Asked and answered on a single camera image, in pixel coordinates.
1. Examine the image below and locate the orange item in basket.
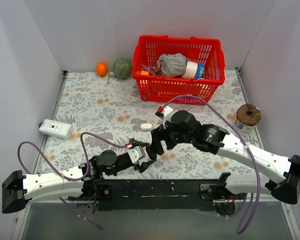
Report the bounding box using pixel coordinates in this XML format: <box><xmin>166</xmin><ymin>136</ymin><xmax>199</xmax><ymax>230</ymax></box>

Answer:
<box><xmin>140</xmin><ymin>70</ymin><xmax>149</xmax><ymax>76</ymax></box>

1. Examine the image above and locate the green melon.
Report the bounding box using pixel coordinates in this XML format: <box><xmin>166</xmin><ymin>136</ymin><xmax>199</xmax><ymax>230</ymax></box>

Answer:
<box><xmin>113</xmin><ymin>58</ymin><xmax>133</xmax><ymax>80</ymax></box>

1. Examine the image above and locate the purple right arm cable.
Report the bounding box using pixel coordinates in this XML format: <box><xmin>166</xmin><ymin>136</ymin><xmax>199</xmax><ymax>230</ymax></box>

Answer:
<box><xmin>162</xmin><ymin>94</ymin><xmax>262</xmax><ymax>235</ymax></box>

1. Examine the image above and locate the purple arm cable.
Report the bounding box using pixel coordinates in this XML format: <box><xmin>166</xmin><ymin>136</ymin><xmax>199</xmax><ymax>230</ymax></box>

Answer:
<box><xmin>162</xmin><ymin>94</ymin><xmax>262</xmax><ymax>235</ymax></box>
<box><xmin>17</xmin><ymin>131</ymin><xmax>130</xmax><ymax>231</ymax></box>

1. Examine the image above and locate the pink blue cup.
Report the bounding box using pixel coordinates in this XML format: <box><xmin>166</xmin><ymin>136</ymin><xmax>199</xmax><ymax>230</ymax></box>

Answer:
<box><xmin>181</xmin><ymin>61</ymin><xmax>206</xmax><ymax>79</ymax></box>

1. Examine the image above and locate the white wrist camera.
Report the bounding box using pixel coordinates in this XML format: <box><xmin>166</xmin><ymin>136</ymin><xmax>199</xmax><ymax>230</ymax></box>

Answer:
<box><xmin>126</xmin><ymin>143</ymin><xmax>146</xmax><ymax>166</ymax></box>
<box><xmin>155</xmin><ymin>106</ymin><xmax>175</xmax><ymax>129</ymax></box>

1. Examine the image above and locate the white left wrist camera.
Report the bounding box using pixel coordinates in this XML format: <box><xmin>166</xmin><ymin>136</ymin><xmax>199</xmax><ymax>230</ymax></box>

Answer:
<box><xmin>126</xmin><ymin>143</ymin><xmax>146</xmax><ymax>166</ymax></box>

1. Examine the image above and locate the jar with brown lid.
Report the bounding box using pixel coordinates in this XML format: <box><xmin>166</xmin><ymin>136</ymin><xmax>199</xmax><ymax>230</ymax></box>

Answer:
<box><xmin>233</xmin><ymin>103</ymin><xmax>262</xmax><ymax>133</ymax></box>

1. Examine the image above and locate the white rectangular device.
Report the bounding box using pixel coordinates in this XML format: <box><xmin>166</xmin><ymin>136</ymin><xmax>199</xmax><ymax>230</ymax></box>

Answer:
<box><xmin>39</xmin><ymin>119</ymin><xmax>74</xmax><ymax>140</ymax></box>

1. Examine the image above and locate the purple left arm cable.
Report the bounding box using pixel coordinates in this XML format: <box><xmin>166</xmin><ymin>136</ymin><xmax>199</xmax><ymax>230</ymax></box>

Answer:
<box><xmin>17</xmin><ymin>131</ymin><xmax>130</xmax><ymax>231</ymax></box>

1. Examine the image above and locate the orange fruit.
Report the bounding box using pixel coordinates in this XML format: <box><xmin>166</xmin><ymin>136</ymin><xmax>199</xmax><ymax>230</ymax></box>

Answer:
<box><xmin>95</xmin><ymin>62</ymin><xmax>108</xmax><ymax>77</ymax></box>

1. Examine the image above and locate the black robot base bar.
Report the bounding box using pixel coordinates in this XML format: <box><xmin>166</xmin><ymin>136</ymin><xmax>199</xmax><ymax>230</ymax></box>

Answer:
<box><xmin>69</xmin><ymin>179</ymin><xmax>234</xmax><ymax>211</ymax></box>

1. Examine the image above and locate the grey crumpled bag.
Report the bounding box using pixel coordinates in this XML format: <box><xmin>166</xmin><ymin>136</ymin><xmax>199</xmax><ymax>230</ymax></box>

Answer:
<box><xmin>156</xmin><ymin>53</ymin><xmax>189</xmax><ymax>78</ymax></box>

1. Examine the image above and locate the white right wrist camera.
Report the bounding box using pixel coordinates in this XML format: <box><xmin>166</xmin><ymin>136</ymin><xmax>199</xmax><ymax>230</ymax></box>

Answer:
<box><xmin>155</xmin><ymin>106</ymin><xmax>175</xmax><ymax>129</ymax></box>

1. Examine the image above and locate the white earbud charging case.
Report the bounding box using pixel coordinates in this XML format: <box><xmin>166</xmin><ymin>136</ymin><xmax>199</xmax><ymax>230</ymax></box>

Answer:
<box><xmin>140</xmin><ymin>123</ymin><xmax>153</xmax><ymax>131</ymax></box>

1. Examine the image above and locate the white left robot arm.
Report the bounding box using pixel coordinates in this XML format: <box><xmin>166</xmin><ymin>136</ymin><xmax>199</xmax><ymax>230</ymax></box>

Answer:
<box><xmin>1</xmin><ymin>138</ymin><xmax>156</xmax><ymax>214</ymax></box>

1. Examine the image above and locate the red plastic shopping basket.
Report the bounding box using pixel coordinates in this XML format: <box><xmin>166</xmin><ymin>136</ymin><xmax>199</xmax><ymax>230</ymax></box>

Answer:
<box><xmin>132</xmin><ymin>35</ymin><xmax>225</xmax><ymax>105</ymax></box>

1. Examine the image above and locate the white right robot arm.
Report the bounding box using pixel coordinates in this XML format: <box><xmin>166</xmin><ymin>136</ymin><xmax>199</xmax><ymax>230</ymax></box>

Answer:
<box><xmin>146</xmin><ymin>106</ymin><xmax>300</xmax><ymax>205</ymax></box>

